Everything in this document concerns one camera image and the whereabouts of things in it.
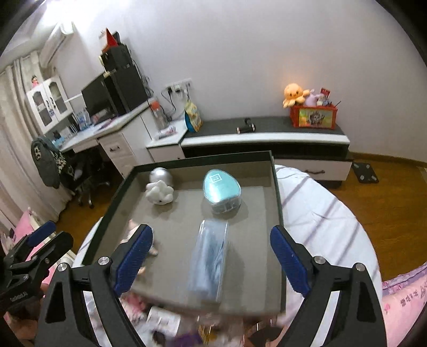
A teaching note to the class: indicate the silver ball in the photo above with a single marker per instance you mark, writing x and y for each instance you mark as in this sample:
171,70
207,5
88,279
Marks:
160,174

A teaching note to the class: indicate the purple plush toy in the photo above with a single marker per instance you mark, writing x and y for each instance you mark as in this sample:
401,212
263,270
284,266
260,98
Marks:
313,99

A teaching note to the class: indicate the red cone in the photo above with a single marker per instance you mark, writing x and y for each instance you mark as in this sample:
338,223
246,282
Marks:
110,39

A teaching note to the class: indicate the beige curtain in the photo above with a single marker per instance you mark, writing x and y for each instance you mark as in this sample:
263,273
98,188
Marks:
13,133

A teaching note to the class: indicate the red printed crate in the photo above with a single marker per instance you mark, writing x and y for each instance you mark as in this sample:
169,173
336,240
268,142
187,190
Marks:
313,118

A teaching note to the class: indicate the white striped blanket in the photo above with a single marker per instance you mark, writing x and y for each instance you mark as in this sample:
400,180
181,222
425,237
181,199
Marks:
317,207

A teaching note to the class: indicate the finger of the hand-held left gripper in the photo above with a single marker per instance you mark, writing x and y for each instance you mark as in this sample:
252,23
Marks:
55,245
41,232

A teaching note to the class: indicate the teal egg-shaped box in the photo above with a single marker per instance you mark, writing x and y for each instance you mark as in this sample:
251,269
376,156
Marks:
220,185

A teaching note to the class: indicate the black speaker box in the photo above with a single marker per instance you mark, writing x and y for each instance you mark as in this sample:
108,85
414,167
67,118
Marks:
115,58

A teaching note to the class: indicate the black monitor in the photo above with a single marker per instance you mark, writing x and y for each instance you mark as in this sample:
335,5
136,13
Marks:
96,96

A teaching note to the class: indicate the orange octopus plush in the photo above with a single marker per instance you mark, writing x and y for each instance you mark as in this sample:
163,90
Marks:
293,93

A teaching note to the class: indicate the pink baby doll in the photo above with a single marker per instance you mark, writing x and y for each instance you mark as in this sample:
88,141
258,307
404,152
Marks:
131,228

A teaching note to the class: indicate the clear bottle orange cap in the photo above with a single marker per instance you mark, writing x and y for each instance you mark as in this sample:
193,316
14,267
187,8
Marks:
159,118

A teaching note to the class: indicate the red card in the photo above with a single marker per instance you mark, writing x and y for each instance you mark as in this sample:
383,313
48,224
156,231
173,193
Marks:
325,93

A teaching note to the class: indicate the black computer tower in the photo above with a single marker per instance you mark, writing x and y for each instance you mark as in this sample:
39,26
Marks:
126,88

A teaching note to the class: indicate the white air conditioner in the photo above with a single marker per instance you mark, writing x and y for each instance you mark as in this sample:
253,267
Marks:
55,41

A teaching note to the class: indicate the white glass-door cabinet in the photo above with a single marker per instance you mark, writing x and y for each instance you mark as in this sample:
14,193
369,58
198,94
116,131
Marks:
50,100

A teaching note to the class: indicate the black white TV cabinet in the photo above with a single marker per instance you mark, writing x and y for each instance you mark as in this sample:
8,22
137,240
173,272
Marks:
300,133

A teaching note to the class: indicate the white wall outlet strip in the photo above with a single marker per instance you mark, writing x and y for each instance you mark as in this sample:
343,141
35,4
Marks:
176,86

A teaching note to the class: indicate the blue white box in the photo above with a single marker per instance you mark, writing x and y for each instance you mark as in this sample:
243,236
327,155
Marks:
82,120

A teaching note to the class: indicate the small doll figure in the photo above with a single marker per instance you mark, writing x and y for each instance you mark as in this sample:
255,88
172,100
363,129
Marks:
34,81

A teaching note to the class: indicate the black bathroom scale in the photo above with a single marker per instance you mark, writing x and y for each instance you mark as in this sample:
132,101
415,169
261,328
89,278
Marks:
365,172

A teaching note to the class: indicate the low white side cabinet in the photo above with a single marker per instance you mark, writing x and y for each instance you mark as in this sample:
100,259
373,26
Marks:
163,151

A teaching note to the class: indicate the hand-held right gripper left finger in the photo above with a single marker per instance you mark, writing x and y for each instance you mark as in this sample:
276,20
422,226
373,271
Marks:
133,260

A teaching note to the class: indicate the pink storage box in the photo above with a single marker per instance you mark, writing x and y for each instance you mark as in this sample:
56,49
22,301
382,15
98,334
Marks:
257,217

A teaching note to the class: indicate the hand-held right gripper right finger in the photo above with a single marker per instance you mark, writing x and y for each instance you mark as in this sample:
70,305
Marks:
287,260

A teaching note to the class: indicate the pink pillow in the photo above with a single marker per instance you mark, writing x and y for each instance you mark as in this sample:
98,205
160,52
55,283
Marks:
23,223

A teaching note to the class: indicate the clear pack of blue masks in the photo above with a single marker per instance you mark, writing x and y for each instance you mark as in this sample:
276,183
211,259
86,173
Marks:
208,260

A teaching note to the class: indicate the pink quilt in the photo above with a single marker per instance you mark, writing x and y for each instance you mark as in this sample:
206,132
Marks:
403,300

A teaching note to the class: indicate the white cloud-shaped toy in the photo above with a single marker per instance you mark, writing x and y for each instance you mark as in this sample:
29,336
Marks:
160,193

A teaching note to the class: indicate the white desk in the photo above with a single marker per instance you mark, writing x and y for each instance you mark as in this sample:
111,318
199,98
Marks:
116,146

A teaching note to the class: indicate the black office chair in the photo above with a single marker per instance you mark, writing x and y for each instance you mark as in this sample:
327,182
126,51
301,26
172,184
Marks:
80,173

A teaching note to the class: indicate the white booklet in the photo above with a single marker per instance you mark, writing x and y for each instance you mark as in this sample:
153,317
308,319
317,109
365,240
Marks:
163,320

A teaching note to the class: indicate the yellow blue snack bag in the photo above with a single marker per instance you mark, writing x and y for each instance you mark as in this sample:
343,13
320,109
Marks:
193,116

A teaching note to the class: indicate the grey patterned jacket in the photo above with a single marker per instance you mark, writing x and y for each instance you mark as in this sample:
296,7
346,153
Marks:
46,160

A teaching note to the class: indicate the black dumbbell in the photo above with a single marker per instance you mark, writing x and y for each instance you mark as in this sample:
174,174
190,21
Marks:
246,128

